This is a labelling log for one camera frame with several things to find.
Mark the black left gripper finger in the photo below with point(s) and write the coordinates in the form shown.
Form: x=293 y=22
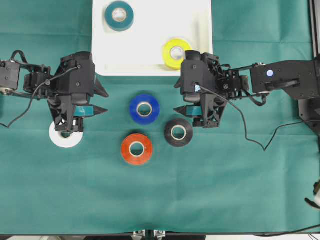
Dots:
x=88 y=110
x=99 y=89

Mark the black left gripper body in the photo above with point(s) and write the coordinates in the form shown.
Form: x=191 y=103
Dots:
x=72 y=86

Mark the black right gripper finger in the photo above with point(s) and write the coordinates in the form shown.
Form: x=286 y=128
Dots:
x=189 y=110
x=178 y=84

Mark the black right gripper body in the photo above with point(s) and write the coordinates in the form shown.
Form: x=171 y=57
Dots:
x=208 y=84

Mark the yellow tape roll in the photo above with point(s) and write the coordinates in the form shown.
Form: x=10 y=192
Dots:
x=173 y=52

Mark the white tape roll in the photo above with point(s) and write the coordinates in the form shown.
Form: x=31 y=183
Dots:
x=64 y=142

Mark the blue tape roll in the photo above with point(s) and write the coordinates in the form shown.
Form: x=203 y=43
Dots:
x=144 y=109

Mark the teal tape roll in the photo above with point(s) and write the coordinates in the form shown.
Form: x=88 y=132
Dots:
x=119 y=16

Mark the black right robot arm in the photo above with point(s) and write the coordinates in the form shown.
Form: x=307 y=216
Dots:
x=300 y=79

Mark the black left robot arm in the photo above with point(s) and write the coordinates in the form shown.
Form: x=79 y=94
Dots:
x=12 y=73

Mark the black tape roll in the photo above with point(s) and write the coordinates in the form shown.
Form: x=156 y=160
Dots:
x=178 y=132

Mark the white plastic case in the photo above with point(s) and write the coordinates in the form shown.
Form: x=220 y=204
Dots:
x=138 y=51

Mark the red tape roll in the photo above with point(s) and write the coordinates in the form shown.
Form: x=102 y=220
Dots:
x=136 y=149

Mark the green table cloth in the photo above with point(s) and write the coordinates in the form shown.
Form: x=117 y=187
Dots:
x=218 y=183

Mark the white black object at edge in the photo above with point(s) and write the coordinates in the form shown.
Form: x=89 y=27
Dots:
x=315 y=203

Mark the metal table clamp bracket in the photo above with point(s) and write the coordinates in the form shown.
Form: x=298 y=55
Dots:
x=148 y=234

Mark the aluminium frame rail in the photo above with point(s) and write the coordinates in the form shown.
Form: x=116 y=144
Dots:
x=314 y=12

